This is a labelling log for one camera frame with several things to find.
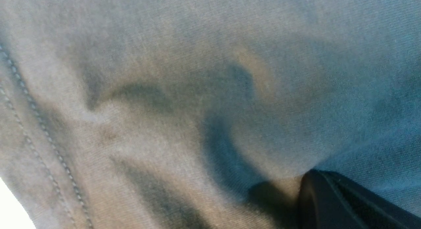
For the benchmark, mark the gray long-sleeve top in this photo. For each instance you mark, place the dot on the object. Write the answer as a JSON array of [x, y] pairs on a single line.
[[207, 114]]

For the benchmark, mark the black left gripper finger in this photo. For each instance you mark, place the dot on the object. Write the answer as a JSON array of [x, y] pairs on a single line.
[[329, 200]]

